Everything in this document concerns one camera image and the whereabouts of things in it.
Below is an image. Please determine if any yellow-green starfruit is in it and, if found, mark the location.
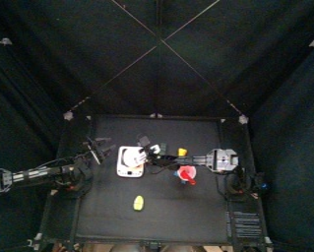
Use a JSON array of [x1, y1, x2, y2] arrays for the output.
[[131, 195, 146, 212]]

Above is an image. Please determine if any white striped cup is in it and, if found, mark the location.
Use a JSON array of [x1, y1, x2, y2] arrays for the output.
[[121, 147, 149, 168]]

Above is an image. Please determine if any dark grey block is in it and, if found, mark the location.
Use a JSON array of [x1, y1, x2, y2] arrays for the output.
[[135, 134, 153, 148]]

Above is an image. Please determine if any white rectangular board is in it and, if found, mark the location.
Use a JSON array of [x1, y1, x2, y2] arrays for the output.
[[117, 145, 146, 179]]

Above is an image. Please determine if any thin diagonal brace cord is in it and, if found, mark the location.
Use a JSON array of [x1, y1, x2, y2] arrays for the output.
[[109, 0, 245, 116], [68, 0, 222, 112]]

